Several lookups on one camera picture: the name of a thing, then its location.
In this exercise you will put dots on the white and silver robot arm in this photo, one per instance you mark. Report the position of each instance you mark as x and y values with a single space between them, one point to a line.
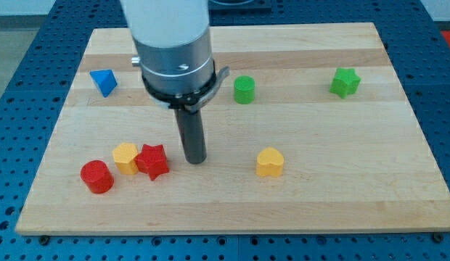
174 53

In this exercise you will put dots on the yellow heart block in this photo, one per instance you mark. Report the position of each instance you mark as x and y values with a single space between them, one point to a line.
269 162

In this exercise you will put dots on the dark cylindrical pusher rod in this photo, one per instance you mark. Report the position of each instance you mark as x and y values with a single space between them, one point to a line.
191 132

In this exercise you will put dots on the green cylinder block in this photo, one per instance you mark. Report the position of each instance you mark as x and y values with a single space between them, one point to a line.
244 89

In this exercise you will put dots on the red star block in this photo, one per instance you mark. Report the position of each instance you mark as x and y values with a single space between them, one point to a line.
152 160

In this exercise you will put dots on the wooden board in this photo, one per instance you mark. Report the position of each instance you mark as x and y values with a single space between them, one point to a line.
354 165

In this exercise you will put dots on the yellow hexagon block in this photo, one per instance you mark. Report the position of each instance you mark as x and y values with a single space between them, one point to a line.
124 156

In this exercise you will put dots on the blue triangle block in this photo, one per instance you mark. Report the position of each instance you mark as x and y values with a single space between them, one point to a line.
104 80

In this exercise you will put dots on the green star block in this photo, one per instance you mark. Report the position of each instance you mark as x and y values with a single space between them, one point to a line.
345 82

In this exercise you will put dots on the red cylinder block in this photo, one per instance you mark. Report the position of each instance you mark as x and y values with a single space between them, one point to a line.
97 177

